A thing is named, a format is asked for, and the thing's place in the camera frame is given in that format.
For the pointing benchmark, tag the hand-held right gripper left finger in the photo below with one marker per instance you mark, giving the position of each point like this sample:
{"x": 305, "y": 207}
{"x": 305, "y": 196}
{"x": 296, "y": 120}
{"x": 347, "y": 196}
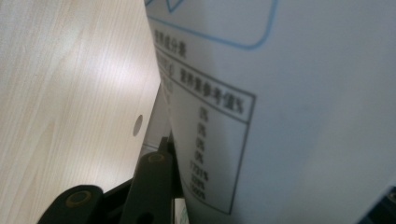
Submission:
{"x": 176, "y": 174}

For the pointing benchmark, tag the round grey table grommet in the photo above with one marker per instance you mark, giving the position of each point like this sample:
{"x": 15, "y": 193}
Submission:
{"x": 138, "y": 125}

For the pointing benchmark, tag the blue white milk carton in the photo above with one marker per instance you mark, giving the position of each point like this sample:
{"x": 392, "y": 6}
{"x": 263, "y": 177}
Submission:
{"x": 311, "y": 124}

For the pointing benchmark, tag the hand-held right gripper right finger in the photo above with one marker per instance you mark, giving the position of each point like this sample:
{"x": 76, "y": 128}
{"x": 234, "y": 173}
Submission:
{"x": 383, "y": 208}

